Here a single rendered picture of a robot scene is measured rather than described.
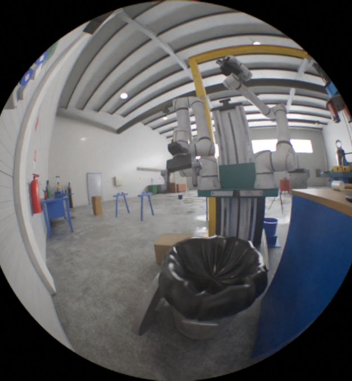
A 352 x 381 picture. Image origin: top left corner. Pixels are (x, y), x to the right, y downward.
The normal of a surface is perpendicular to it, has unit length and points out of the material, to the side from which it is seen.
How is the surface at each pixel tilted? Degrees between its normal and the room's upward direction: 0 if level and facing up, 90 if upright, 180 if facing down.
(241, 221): 90
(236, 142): 90
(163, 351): 0
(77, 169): 90
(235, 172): 90
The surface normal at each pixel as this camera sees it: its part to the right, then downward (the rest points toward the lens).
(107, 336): -0.07, -1.00
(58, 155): 0.85, -0.02
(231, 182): -0.58, 0.09
